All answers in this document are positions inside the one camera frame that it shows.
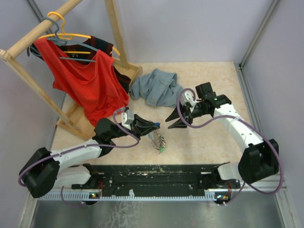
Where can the left aluminium corner post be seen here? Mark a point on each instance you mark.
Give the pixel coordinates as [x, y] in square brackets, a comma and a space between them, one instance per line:
[35, 10]

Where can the bunch of keys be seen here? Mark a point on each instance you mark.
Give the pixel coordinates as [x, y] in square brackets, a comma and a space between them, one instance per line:
[157, 140]

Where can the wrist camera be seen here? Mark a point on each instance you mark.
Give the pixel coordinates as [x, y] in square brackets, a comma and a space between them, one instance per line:
[127, 119]
[187, 99]

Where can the aluminium corner post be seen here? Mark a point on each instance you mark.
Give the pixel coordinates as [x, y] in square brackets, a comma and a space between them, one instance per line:
[35, 10]
[262, 27]

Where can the wooden clothes rack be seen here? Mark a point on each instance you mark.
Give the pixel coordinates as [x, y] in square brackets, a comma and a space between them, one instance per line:
[24, 116]

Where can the aluminium frame rail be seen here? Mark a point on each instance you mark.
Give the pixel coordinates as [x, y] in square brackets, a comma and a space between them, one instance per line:
[269, 184]

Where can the red tank top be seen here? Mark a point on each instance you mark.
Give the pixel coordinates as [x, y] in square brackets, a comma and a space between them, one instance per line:
[92, 84]

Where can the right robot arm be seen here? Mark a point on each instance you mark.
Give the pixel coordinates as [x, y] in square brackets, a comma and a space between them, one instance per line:
[259, 157]

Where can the right aluminium corner post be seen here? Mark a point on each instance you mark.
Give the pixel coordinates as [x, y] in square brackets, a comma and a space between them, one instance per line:
[262, 27]

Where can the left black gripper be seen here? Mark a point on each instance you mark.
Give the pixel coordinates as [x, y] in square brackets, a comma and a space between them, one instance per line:
[140, 127]

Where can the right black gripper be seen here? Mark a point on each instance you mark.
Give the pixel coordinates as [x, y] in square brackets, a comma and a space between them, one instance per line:
[186, 113]

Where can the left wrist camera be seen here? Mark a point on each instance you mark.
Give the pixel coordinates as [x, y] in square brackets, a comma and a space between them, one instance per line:
[127, 119]

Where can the teal hanger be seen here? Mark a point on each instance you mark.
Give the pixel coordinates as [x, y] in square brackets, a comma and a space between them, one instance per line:
[58, 41]

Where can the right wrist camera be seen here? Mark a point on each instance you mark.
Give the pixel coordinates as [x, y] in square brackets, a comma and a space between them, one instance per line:
[187, 99]

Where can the yellow hanger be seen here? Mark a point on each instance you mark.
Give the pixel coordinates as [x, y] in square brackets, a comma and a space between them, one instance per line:
[60, 32]

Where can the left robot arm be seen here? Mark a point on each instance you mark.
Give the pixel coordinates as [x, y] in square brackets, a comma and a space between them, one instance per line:
[47, 170]

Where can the blue denim shirt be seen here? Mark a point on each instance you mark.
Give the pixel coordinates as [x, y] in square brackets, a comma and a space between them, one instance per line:
[158, 88]

